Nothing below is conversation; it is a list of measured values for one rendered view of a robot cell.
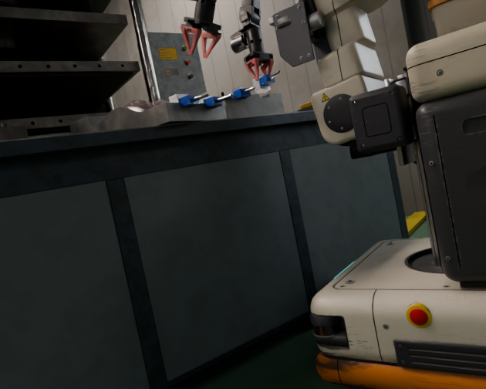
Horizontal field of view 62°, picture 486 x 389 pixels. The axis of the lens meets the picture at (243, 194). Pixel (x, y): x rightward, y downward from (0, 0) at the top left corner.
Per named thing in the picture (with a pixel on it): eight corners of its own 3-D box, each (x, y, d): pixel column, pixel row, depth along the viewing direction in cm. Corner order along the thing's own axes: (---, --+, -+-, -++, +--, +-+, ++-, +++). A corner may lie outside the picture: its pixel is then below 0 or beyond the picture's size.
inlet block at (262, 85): (286, 79, 148) (283, 65, 148) (275, 78, 145) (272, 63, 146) (264, 93, 159) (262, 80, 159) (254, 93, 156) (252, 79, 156)
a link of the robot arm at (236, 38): (246, 8, 152) (258, 14, 159) (222, 21, 158) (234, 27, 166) (253, 38, 152) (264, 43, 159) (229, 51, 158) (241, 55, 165)
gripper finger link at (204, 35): (186, 54, 122) (190, 21, 119) (200, 57, 128) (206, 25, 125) (203, 57, 119) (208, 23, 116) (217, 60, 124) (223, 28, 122)
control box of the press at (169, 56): (248, 279, 239) (197, 31, 232) (204, 296, 222) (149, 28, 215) (227, 275, 257) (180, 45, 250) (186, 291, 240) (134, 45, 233)
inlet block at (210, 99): (238, 104, 124) (234, 87, 124) (228, 104, 120) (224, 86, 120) (207, 115, 132) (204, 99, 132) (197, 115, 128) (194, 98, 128)
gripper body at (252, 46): (243, 63, 155) (240, 45, 156) (264, 65, 161) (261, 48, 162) (253, 55, 150) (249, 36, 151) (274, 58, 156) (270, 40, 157)
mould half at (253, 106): (285, 116, 153) (278, 80, 152) (229, 121, 138) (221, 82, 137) (217, 140, 194) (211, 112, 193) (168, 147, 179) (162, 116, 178)
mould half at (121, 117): (227, 120, 133) (221, 86, 133) (170, 121, 113) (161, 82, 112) (134, 149, 164) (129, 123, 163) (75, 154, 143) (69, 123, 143)
